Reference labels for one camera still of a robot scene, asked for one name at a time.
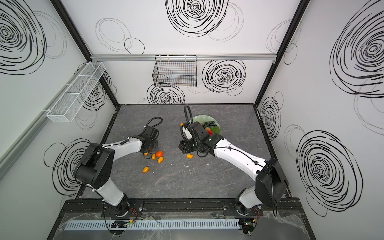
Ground dark fake grape bunch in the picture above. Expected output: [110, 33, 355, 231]
[203, 121, 221, 134]

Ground black wire wall basket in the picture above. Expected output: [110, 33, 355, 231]
[152, 55, 198, 88]

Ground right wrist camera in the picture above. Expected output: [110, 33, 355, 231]
[181, 126, 193, 140]

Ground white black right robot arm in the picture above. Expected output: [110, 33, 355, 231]
[179, 122, 289, 215]

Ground white mesh wall shelf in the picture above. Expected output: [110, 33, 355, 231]
[47, 62, 106, 123]

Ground white slotted cable duct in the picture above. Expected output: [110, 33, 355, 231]
[64, 219, 241, 231]

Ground green wavy fruit bowl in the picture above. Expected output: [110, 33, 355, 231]
[193, 115, 221, 129]

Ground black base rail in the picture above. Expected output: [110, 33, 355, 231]
[59, 198, 305, 218]

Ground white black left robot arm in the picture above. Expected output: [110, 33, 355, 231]
[74, 126, 159, 217]

